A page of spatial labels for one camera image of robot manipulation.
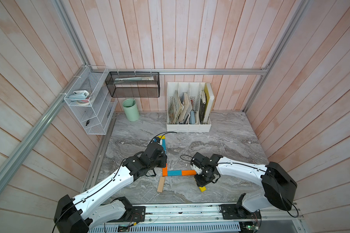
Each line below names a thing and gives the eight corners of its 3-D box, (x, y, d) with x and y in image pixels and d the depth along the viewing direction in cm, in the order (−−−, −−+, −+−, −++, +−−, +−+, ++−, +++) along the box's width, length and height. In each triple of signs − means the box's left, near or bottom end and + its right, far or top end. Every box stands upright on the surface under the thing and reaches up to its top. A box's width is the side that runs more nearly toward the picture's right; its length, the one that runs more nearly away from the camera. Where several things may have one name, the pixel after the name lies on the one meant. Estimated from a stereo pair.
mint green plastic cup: (125, 121, 117) (120, 108, 105) (128, 111, 124) (123, 98, 113) (138, 121, 117) (134, 108, 105) (140, 111, 124) (137, 98, 113)
